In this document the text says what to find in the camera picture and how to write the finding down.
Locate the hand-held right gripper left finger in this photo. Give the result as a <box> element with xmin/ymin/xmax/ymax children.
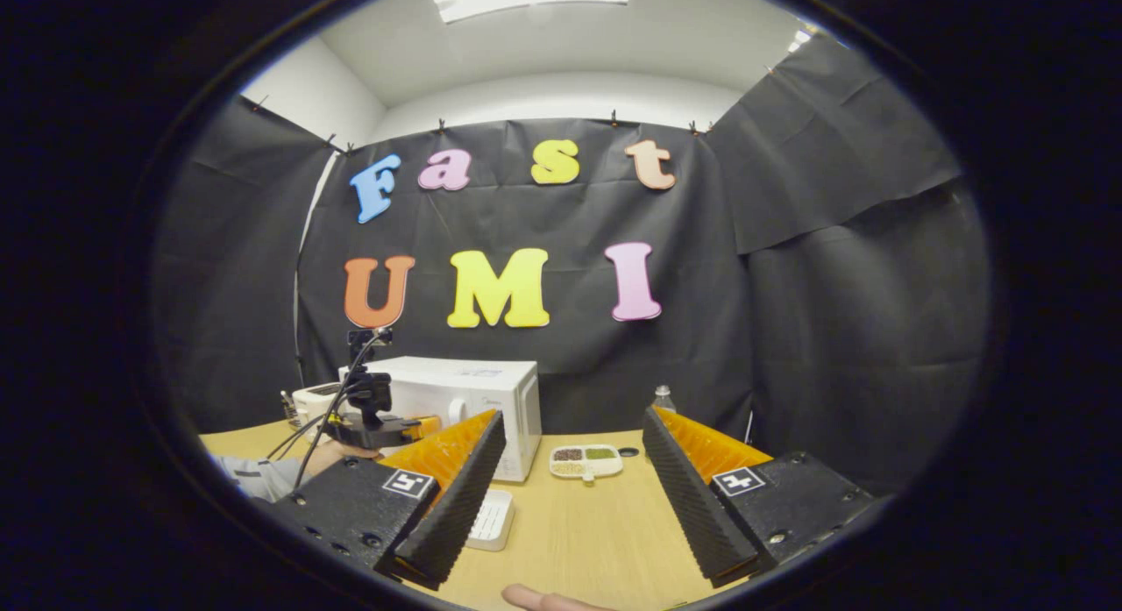
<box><xmin>266</xmin><ymin>409</ymin><xmax>508</xmax><ymax>592</ymax></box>

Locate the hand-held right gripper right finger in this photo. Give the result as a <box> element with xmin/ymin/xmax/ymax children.
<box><xmin>643</xmin><ymin>406</ymin><xmax>882</xmax><ymax>589</ymax></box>

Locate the white microwave oven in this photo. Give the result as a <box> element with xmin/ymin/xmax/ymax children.
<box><xmin>339</xmin><ymin>356</ymin><xmax>543</xmax><ymax>484</ymax></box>

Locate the white rectangular tray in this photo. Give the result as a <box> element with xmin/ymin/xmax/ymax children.
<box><xmin>464</xmin><ymin>489</ymin><xmax>516</xmax><ymax>552</ymax></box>

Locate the small white appliance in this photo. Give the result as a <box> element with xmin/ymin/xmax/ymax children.
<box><xmin>292</xmin><ymin>382</ymin><xmax>352</xmax><ymax>430</ymax></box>

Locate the white divided grain dish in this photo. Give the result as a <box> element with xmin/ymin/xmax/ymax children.
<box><xmin>550</xmin><ymin>444</ymin><xmax>625</xmax><ymax>486</ymax></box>

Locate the black backdrop cloth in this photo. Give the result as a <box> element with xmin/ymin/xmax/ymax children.
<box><xmin>151</xmin><ymin>32</ymin><xmax>993</xmax><ymax>498</ymax></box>

